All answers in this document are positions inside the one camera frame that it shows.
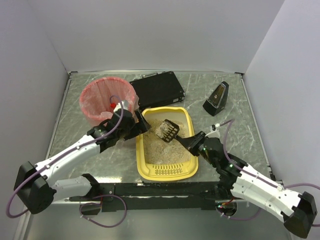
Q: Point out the red waste basket with liner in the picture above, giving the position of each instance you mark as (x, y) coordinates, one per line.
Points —
(98, 98)

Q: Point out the black litter scoop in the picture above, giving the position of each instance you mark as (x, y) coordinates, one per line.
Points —
(167, 131)

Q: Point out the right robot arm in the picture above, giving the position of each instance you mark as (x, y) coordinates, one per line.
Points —
(297, 211)

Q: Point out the yellow litter box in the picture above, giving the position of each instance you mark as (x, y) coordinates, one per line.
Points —
(160, 161)

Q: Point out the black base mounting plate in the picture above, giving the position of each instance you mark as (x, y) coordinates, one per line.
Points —
(204, 195)

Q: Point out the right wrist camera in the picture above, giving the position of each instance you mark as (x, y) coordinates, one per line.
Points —
(214, 131)

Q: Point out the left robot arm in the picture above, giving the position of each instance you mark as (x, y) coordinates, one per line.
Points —
(38, 185)

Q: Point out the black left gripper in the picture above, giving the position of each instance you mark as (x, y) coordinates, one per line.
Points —
(139, 124)

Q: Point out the black carrying case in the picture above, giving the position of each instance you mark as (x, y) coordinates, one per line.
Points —
(158, 90)

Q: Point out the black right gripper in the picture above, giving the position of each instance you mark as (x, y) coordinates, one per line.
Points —
(196, 141)

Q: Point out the black metronome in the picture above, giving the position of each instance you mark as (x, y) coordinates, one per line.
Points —
(216, 102)

